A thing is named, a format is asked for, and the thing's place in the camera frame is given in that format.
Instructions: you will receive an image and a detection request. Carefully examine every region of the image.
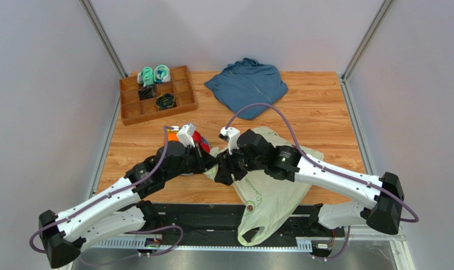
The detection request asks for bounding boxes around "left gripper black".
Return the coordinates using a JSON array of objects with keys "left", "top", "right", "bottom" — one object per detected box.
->
[{"left": 165, "top": 141, "right": 218, "bottom": 182}]

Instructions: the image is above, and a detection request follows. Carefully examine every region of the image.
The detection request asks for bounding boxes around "orange fruit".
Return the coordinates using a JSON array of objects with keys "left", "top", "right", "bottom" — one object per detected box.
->
[{"left": 168, "top": 132, "right": 178, "bottom": 141}]

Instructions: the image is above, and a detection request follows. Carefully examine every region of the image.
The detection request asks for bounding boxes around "pale green plastic bag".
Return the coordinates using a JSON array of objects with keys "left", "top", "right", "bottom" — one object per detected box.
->
[{"left": 203, "top": 126, "right": 325, "bottom": 247}]

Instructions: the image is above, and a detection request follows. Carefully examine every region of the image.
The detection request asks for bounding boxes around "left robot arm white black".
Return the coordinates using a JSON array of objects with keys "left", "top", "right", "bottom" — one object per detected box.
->
[{"left": 29, "top": 141, "right": 218, "bottom": 269}]

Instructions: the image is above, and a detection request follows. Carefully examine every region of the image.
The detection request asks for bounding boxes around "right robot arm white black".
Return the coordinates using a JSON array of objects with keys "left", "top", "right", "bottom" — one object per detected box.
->
[{"left": 214, "top": 128, "right": 405, "bottom": 235}]

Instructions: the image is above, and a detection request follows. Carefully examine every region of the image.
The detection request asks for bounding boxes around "blue plate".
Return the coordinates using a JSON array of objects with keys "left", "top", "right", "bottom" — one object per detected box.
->
[{"left": 182, "top": 136, "right": 211, "bottom": 176}]

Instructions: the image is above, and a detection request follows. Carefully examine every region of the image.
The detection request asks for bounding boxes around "dark green yellow sock roll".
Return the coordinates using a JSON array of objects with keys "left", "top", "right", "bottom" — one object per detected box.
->
[{"left": 155, "top": 93, "right": 177, "bottom": 110}]

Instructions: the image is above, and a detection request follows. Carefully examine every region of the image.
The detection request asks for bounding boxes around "blue folded hoodie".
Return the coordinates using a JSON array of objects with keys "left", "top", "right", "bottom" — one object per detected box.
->
[{"left": 204, "top": 58, "right": 289, "bottom": 113}]

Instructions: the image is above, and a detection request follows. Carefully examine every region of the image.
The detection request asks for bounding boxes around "wooden compartment tray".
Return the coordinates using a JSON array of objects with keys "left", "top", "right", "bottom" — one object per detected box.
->
[{"left": 119, "top": 65, "right": 199, "bottom": 126}]

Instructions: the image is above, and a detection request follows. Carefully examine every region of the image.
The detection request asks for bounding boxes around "black sock roll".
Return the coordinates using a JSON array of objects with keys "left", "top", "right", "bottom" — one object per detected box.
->
[{"left": 137, "top": 84, "right": 157, "bottom": 101}]

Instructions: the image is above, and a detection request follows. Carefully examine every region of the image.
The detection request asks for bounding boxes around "teal blue sock roll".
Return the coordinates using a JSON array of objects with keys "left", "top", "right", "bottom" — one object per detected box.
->
[{"left": 154, "top": 65, "right": 171, "bottom": 84}]

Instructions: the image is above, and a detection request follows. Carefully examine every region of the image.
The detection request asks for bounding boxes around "green white sock roll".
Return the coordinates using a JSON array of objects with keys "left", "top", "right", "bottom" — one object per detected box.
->
[{"left": 137, "top": 66, "right": 155, "bottom": 86}]

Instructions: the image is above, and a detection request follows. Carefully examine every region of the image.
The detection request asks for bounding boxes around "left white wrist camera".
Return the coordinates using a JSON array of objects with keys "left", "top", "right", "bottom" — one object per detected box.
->
[{"left": 176, "top": 123, "right": 196, "bottom": 147}]

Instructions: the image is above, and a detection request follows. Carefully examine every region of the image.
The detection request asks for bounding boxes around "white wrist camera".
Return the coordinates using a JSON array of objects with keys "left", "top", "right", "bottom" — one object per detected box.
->
[
  {"left": 219, "top": 127, "right": 241, "bottom": 155},
  {"left": 176, "top": 123, "right": 196, "bottom": 147}
]

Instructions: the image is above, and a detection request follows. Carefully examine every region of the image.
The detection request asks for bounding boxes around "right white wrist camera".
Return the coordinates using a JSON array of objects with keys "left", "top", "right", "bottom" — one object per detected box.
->
[{"left": 219, "top": 127, "right": 241, "bottom": 155}]

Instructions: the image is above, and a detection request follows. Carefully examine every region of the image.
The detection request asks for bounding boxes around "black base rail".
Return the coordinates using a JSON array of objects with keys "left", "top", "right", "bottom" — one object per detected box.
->
[{"left": 92, "top": 202, "right": 345, "bottom": 250}]

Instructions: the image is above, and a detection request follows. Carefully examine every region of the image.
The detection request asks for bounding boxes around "left aluminium frame post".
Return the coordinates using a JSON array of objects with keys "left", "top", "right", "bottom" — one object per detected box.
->
[{"left": 79, "top": 0, "right": 127, "bottom": 78}]

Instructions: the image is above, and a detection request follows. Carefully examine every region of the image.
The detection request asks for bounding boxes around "aluminium frame post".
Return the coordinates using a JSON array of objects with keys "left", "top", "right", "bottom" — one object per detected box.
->
[
  {"left": 79, "top": 0, "right": 127, "bottom": 78},
  {"left": 340, "top": 0, "right": 395, "bottom": 81}
]

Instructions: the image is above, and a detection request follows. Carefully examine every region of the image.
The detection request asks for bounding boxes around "right aluminium frame post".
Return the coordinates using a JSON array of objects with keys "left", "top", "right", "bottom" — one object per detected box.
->
[{"left": 340, "top": 0, "right": 395, "bottom": 81}]

